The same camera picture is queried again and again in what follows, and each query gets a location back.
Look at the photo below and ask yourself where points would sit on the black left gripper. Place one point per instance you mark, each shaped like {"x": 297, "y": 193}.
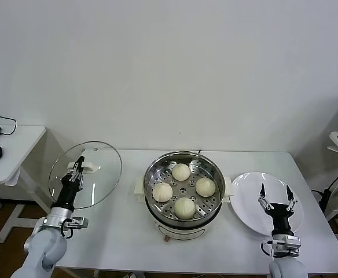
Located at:
{"x": 69, "y": 191}

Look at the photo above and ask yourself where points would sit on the perforated steel steamer basket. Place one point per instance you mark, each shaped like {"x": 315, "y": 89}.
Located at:
{"x": 212, "y": 171}

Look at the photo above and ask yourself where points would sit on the black power adapter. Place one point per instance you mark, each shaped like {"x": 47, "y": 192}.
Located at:
{"x": 326, "y": 199}

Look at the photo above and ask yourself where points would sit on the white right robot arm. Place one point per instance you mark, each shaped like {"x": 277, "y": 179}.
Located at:
{"x": 287, "y": 267}

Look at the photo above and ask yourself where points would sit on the round glass lid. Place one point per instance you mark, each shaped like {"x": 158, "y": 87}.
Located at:
{"x": 105, "y": 168}

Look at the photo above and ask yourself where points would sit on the white round plate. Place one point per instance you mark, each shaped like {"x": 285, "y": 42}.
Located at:
{"x": 244, "y": 185}

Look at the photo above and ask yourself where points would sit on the white steamed baozi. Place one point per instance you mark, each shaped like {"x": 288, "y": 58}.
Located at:
{"x": 205, "y": 187}
{"x": 184, "y": 208}
{"x": 162, "y": 192}
{"x": 181, "y": 171}

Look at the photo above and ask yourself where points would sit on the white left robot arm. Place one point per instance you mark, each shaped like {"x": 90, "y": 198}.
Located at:
{"x": 44, "y": 249}

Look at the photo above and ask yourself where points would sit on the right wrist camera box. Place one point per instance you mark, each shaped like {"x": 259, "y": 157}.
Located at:
{"x": 286, "y": 246}

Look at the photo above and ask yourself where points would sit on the white side table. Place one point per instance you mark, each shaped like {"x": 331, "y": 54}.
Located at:
{"x": 24, "y": 144}

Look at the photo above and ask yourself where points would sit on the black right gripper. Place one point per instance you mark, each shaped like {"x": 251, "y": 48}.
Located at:
{"x": 282, "y": 214}

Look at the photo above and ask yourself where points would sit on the stainless steel steamer pot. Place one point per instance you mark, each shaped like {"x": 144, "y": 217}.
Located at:
{"x": 183, "y": 233}

